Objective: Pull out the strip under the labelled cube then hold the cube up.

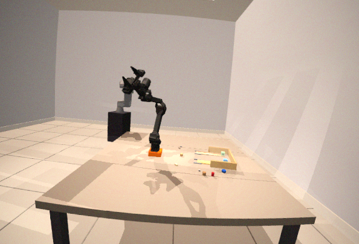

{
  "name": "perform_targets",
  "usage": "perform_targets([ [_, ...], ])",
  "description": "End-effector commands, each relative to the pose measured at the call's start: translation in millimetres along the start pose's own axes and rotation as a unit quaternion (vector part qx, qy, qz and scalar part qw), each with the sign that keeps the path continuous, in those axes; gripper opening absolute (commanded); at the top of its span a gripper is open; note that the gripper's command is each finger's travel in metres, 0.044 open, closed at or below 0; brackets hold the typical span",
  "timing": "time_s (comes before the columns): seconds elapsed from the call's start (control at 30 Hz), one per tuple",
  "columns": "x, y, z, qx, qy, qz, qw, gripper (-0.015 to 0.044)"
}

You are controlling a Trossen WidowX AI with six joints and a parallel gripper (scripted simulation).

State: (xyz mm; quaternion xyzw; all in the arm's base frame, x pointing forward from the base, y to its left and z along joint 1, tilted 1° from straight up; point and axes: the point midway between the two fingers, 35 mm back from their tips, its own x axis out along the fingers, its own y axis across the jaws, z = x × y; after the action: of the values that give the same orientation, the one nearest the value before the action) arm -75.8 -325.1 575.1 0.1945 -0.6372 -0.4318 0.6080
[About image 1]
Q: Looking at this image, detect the shallow wooden tray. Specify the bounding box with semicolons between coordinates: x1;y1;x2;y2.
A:
208;145;237;170

